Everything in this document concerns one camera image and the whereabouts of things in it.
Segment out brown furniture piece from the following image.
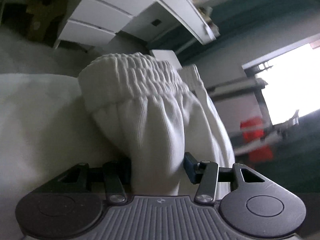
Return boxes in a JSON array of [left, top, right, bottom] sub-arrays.
[[5, 0, 70, 46]]

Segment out white dressing desk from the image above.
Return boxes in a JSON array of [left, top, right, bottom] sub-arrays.
[[53, 0, 218, 50]]

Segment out red bag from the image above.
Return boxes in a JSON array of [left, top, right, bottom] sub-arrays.
[[239, 117, 274, 162]]

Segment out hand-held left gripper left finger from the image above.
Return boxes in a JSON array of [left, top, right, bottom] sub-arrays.
[[57, 157, 132, 204]]

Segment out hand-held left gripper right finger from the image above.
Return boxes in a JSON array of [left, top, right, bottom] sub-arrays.
[[183, 152, 266, 205]]

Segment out teal curtain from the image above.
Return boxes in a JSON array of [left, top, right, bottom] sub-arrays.
[[246, 110, 320, 195], [172, 0, 320, 67]]

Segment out white ribbed pants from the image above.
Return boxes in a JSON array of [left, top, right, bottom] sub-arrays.
[[78, 52, 236, 197]]

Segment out dark framed window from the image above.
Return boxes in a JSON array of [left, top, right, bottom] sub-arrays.
[[242, 40, 320, 126]]

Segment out group of cosmetics bottles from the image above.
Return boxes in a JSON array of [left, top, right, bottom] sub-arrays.
[[179, 0, 221, 37]]

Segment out white board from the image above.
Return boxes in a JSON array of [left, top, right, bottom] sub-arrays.
[[149, 49, 183, 71]]

